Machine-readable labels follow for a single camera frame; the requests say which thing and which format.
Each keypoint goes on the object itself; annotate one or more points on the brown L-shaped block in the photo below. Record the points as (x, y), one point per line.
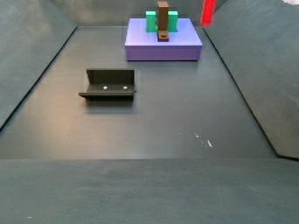
(163, 21)

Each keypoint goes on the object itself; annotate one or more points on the black angled holder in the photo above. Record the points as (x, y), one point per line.
(110, 83)

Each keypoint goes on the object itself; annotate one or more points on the purple board base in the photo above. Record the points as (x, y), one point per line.
(144, 48)

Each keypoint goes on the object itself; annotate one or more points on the red peg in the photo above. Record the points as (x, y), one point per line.
(207, 12)

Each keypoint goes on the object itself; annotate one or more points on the green U-shaped block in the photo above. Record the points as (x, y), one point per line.
(151, 21)

